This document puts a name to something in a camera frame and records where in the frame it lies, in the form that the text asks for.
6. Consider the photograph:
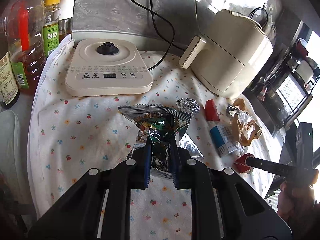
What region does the dark foil snack wrapper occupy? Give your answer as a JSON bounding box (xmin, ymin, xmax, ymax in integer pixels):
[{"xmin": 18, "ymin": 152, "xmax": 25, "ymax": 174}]
[{"xmin": 118, "ymin": 104, "xmax": 203, "ymax": 179}]

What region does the red small box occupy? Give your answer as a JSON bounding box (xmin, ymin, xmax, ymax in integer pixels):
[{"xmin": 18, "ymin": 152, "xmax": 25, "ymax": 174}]
[{"xmin": 233, "ymin": 153, "xmax": 254, "ymax": 173}]

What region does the aluminium foil ball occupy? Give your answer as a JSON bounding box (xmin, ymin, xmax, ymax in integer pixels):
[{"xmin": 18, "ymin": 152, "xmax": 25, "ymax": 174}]
[{"xmin": 176, "ymin": 98, "xmax": 200, "ymax": 118}]

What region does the brown paper bag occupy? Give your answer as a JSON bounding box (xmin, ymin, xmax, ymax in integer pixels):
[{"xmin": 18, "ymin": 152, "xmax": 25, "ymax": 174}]
[{"xmin": 231, "ymin": 98, "xmax": 262, "ymax": 147}]

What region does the right hand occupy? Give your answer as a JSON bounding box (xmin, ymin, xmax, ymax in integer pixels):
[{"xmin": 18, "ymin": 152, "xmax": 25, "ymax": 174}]
[{"xmin": 277, "ymin": 181, "xmax": 316, "ymax": 233}]

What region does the blue white cigarette box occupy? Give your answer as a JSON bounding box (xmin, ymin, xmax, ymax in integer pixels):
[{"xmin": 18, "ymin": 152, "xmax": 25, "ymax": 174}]
[{"xmin": 210, "ymin": 125, "xmax": 237, "ymax": 158}]

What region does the red small wrapper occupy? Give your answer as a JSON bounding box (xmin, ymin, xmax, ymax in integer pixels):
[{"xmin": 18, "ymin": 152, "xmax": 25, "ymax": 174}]
[{"xmin": 204, "ymin": 99, "xmax": 220, "ymax": 122}]

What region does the floral white tablecloth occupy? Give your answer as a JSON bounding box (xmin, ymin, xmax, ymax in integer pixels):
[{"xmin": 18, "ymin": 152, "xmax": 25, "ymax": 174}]
[{"xmin": 26, "ymin": 39, "xmax": 283, "ymax": 240}]

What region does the black dish rack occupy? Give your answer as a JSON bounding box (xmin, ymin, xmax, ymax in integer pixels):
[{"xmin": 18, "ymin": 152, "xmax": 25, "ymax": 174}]
[{"xmin": 244, "ymin": 22, "xmax": 319, "ymax": 134}]

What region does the cream induction cooker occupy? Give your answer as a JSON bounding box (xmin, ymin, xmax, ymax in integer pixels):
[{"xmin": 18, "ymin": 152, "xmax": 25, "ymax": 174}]
[{"xmin": 65, "ymin": 38, "xmax": 153, "ymax": 97}]

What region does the cream air fryer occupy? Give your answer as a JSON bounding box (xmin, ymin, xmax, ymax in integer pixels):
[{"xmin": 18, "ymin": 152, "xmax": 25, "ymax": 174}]
[{"xmin": 178, "ymin": 9, "xmax": 273, "ymax": 99}]

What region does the dark soy sauce bottle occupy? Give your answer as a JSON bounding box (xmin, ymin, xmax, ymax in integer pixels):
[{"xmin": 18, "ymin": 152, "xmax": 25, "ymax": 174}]
[{"xmin": 0, "ymin": 17, "xmax": 20, "ymax": 109}]

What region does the yellow-capped green label bottle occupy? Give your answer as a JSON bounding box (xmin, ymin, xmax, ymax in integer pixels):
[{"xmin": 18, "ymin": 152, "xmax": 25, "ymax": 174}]
[{"xmin": 43, "ymin": 0, "xmax": 61, "ymax": 57}]

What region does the white-capped glass oil dispenser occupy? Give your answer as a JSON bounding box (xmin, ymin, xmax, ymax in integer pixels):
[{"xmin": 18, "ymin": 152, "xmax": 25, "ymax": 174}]
[{"xmin": 59, "ymin": 0, "xmax": 75, "ymax": 42}]

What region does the black power cable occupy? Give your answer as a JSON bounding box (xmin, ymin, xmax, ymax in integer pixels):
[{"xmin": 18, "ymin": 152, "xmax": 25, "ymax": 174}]
[{"xmin": 121, "ymin": 0, "xmax": 187, "ymax": 71}]

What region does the white power cable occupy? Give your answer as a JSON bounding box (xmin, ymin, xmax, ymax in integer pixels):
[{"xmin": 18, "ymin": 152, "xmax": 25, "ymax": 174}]
[{"xmin": 194, "ymin": 0, "xmax": 201, "ymax": 26}]

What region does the red-handled cooking oil bottle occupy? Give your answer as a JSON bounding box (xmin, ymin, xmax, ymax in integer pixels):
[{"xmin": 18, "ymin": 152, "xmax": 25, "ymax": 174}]
[{"xmin": 6, "ymin": 0, "xmax": 46, "ymax": 94}]

